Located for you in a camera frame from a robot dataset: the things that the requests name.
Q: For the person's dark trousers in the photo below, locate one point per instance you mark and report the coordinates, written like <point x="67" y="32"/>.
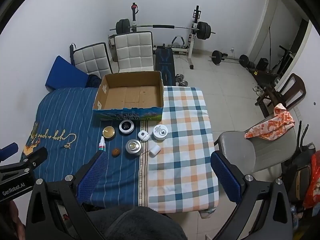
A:
<point x="135" y="223"/>

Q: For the white barbell rack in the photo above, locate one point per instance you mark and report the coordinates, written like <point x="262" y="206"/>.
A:
<point x="192" y="42"/>

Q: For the black box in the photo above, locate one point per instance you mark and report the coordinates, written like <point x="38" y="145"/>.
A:
<point x="263" y="64"/>

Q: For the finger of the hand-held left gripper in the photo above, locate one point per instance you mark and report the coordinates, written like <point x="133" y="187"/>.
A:
<point x="8" y="150"/>
<point x="36" y="156"/>

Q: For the short barbell black plates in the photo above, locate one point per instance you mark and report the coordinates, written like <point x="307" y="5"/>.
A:
<point x="230" y="58"/>

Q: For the dark wooden chair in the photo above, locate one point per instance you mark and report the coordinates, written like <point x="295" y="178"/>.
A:
<point x="282" y="92"/>

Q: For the small white compact case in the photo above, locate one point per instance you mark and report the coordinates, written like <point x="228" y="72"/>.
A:
<point x="143" y="135"/>

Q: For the blue foam mat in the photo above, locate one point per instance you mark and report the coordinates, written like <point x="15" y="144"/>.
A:
<point x="66" y="73"/>

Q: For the black and white round jar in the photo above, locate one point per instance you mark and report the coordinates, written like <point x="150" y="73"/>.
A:
<point x="126" y="127"/>

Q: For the white dropper bottle teal label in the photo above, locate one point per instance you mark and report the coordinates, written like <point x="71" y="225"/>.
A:
<point x="102" y="144"/>

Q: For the chrome dumbbell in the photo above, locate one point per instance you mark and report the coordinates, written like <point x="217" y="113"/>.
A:
<point x="180" y="77"/>
<point x="184" y="83"/>

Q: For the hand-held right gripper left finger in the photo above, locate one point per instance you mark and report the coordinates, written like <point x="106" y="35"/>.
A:
<point x="92" y="177"/>

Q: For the orange floral cloth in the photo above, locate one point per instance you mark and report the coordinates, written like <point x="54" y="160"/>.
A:
<point x="272" y="122"/>

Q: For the checked blue orange blanket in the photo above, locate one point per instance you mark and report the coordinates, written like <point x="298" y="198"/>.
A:
<point x="180" y="142"/>

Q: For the white jar with printed lid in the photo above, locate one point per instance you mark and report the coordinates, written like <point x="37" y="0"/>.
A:
<point x="160" y="132"/>

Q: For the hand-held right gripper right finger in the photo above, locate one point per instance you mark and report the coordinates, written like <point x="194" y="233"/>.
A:
<point x="225" y="177"/>

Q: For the black backpack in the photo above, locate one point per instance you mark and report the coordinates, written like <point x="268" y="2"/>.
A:
<point x="297" y="172"/>

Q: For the white quilted chair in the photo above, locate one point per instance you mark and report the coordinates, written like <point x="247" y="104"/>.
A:
<point x="135" y="53"/>
<point x="93" y="60"/>

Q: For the barbell with black plates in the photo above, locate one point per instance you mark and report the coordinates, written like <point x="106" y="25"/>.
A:
<point x="162" y="26"/>

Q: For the cardboard box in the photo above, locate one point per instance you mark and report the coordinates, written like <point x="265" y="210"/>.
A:
<point x="130" y="96"/>

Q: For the brown walnut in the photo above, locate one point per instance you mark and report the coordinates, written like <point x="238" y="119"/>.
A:
<point x="116" y="152"/>

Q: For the gold lid jar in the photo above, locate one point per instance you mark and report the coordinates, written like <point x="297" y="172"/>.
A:
<point x="109" y="132"/>

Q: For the grey plastic chair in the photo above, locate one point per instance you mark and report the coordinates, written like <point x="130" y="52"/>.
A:
<point x="255" y="150"/>

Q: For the white door frame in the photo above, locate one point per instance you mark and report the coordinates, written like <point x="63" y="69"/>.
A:
<point x="262" y="22"/>

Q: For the pair of white shoes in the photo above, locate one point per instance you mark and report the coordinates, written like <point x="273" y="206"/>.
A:
<point x="258" y="90"/>

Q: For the black weight bench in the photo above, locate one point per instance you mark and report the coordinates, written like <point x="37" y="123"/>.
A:
<point x="164" y="63"/>

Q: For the silver round tin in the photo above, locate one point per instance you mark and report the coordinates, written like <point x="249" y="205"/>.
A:
<point x="133" y="148"/>

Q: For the red printed bag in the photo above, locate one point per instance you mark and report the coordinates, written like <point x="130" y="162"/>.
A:
<point x="313" y="180"/>

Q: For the small white cylinder bottle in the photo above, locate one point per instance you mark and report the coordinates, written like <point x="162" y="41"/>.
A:
<point x="154" y="150"/>

